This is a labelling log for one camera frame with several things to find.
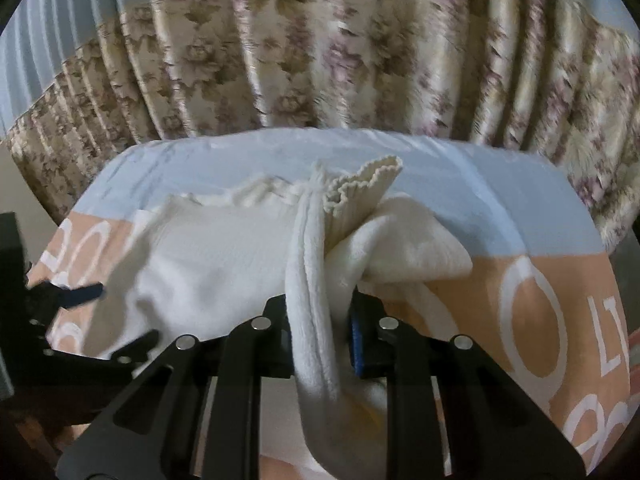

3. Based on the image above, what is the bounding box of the white knitted sweater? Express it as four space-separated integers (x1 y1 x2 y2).
81 156 473 479

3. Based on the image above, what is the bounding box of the orange white blue bedsheet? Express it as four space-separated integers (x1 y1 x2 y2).
29 128 639 469

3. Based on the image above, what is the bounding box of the light blue sheer curtain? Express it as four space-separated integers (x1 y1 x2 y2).
1 0 151 136

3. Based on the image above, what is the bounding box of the floral beige curtain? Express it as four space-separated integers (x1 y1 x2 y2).
1 0 639 249

